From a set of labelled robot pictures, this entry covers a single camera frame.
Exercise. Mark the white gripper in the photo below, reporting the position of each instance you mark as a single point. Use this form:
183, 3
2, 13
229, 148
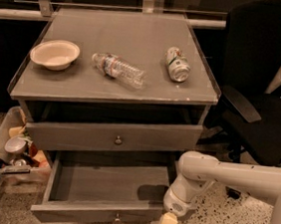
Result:
177, 203

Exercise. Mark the grey drawer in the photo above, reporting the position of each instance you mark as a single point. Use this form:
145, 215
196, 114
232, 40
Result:
106, 136
103, 186

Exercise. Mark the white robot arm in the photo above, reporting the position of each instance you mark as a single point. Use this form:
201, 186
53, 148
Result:
196, 171

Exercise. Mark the grey drawer cabinet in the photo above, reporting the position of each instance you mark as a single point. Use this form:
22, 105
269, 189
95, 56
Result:
84, 94

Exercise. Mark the grey top drawer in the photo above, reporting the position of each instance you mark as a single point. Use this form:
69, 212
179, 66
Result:
106, 136

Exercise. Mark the black office chair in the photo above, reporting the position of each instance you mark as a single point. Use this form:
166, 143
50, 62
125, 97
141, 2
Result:
250, 117

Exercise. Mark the silver green soda can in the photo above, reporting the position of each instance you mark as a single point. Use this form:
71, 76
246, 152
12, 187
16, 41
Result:
177, 64

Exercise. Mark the clear plastic water bottle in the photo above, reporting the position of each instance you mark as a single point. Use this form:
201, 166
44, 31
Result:
117, 68

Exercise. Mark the clear plastic trash bin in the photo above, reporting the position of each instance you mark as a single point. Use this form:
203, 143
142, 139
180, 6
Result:
20, 159

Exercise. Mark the round silver lid in bin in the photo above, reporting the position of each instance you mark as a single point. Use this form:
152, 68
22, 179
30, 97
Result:
15, 145

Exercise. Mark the white paper bowl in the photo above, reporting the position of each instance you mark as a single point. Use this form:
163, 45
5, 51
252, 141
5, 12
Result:
55, 55

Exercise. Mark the silver metal railing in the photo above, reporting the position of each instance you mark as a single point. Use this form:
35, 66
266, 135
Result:
100, 13

